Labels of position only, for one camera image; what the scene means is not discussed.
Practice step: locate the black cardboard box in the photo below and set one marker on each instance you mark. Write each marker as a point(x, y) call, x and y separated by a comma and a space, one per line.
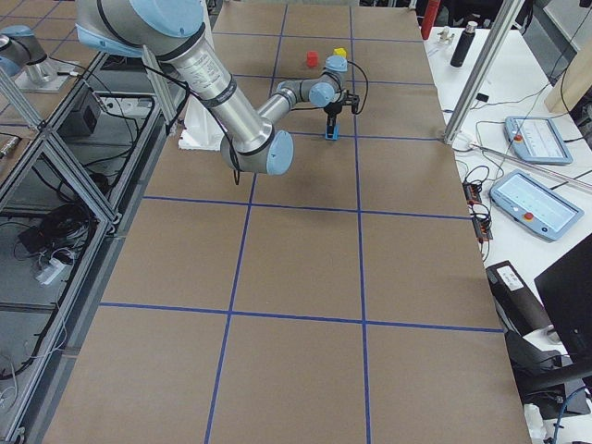
point(515, 299)

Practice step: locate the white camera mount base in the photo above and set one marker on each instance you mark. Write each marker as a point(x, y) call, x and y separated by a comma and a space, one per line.
point(200, 130)

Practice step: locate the red cube block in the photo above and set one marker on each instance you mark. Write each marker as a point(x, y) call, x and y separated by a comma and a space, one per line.
point(312, 59)

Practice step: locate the black water bottle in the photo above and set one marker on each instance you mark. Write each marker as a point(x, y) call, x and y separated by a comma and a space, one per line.
point(464, 44)

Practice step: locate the black computer monitor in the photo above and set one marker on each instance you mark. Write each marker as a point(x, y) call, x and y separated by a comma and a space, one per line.
point(565, 290)

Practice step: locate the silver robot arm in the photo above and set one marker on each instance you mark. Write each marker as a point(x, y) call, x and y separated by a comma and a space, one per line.
point(174, 31)

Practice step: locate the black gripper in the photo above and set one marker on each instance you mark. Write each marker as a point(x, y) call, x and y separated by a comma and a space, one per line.
point(331, 109)

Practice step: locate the orange circuit board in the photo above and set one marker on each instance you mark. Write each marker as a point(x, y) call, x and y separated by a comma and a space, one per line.
point(472, 192)

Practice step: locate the teach pendant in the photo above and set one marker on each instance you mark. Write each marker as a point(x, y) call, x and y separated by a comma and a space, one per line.
point(536, 140)
point(535, 206)

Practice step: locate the far teach pendant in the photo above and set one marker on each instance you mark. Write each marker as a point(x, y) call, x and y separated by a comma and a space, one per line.
point(536, 140)

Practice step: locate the red fire extinguisher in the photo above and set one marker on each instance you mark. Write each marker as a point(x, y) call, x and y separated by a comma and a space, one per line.
point(429, 18)

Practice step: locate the wrist camera black bracket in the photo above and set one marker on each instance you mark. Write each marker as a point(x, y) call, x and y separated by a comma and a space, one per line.
point(352, 100)

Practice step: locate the yellow cube block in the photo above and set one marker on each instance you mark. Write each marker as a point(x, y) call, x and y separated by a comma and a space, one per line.
point(340, 51)

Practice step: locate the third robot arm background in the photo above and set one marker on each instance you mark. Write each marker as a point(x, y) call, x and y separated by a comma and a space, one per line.
point(24, 59)

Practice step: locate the white power strip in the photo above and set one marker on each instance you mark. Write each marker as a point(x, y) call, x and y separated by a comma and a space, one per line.
point(50, 271)

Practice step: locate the blue cube block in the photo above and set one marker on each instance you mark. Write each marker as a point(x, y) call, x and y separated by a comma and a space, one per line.
point(332, 132)

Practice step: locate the black power adapter box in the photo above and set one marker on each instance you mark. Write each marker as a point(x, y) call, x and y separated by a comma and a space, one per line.
point(82, 119)

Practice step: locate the near teach pendant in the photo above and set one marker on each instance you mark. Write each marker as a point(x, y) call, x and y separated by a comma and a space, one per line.
point(535, 206)

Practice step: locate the aluminium frame post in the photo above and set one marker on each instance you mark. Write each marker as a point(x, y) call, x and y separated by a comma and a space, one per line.
point(502, 25)

